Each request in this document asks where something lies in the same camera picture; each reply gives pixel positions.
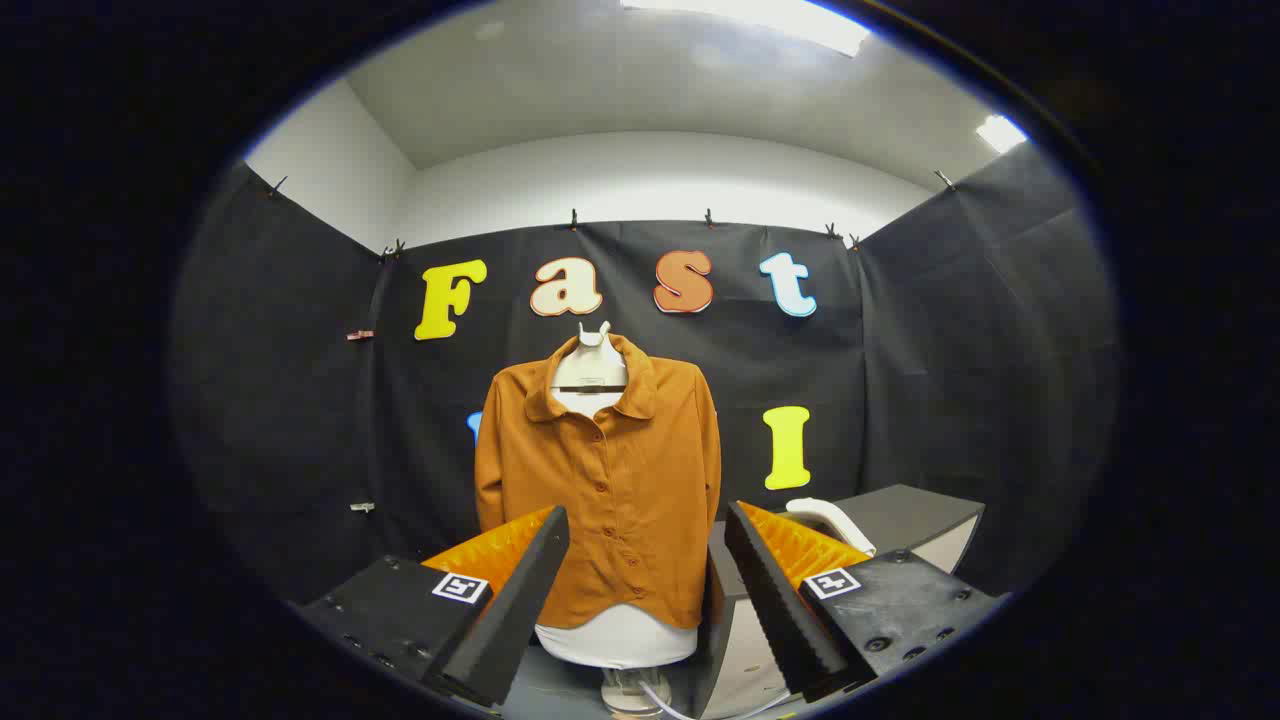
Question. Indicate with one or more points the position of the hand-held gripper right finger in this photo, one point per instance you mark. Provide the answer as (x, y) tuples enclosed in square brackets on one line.
[(770, 590)]

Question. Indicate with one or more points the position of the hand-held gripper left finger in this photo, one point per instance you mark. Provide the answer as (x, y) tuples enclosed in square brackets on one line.
[(520, 590)]

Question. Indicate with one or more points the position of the white garment steamer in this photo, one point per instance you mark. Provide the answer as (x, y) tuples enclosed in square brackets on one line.
[(828, 518)]

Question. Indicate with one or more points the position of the orange button-up shirt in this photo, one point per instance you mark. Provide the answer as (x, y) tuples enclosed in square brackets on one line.
[(640, 480)]

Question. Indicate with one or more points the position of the white garment hanger form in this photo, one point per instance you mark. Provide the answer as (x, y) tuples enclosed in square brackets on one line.
[(615, 640)]

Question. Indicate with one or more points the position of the grey table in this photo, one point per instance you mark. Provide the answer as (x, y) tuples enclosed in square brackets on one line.
[(900, 515)]

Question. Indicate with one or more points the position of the black backdrop cloth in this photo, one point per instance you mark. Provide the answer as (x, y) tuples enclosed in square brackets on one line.
[(900, 350)]

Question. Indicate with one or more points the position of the small ceiling light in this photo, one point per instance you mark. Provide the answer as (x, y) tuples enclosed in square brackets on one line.
[(1000, 132)]

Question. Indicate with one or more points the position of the long ceiling light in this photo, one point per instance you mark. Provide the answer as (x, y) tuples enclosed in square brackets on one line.
[(760, 22)]

